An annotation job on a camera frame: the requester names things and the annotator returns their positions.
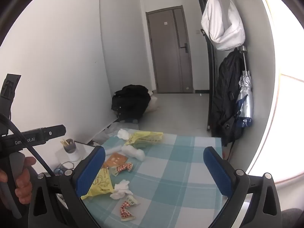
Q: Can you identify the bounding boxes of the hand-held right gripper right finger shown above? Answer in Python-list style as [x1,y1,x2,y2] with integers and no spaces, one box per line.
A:
[203,146,283,228]

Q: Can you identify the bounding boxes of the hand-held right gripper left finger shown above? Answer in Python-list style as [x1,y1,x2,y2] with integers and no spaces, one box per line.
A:
[28,145,106,228]

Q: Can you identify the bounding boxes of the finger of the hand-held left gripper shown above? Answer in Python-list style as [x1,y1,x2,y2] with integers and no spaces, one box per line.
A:
[0,73,22,124]

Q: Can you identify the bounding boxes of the yellow printed plastic bag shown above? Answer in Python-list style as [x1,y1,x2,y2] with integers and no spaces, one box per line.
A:
[124,131,164,148]
[81,168,115,200]

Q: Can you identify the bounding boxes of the orange packet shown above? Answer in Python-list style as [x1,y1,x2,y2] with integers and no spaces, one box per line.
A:
[102,154,129,169]

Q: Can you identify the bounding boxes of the red white checked wrapper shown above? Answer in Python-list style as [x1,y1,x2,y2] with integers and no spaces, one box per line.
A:
[111,162,134,177]
[118,194,139,221]

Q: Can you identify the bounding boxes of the white tissue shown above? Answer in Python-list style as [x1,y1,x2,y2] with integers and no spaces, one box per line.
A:
[117,128,131,140]
[109,179,134,200]
[121,145,145,161]

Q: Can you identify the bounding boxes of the person's left hand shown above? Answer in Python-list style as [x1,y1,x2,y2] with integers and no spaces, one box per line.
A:
[14,157,37,205]

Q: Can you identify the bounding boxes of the white side table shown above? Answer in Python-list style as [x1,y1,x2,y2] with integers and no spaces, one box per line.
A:
[55,144,96,174]

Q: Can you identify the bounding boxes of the white cup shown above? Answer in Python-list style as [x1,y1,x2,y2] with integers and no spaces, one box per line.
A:
[64,145,81,163]

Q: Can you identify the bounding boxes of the grey holder with sticks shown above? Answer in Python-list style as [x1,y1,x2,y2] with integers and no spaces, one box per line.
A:
[60,138,77,154]

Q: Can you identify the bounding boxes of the blue checked tablecloth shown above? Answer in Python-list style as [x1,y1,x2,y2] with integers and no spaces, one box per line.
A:
[80,128,225,228]

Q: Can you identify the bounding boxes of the black hanging backpack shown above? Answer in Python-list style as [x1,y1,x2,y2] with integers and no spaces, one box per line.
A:
[210,51,250,148]

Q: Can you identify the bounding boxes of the silver folded umbrella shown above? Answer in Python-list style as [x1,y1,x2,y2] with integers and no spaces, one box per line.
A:
[236,45,255,128]

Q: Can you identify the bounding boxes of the black bag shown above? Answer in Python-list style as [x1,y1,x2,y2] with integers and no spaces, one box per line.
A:
[111,85,152,122]

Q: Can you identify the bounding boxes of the beige bag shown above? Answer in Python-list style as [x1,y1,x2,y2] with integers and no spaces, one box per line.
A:
[146,90,159,113]

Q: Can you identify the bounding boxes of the white wardrobe with gold trim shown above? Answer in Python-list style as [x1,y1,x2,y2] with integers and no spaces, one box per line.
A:
[251,0,304,185]

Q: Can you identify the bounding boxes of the grey door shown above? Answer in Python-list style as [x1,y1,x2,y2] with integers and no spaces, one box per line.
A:
[145,5,194,94]

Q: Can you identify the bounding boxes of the white hanging bag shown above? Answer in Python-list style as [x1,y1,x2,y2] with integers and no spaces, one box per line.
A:
[201,0,246,52]

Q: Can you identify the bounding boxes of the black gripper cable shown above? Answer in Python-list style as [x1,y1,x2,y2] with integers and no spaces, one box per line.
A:
[0,112,55,177]

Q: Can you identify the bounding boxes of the hair ties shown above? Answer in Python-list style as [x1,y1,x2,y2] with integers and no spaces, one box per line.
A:
[54,161,75,175]

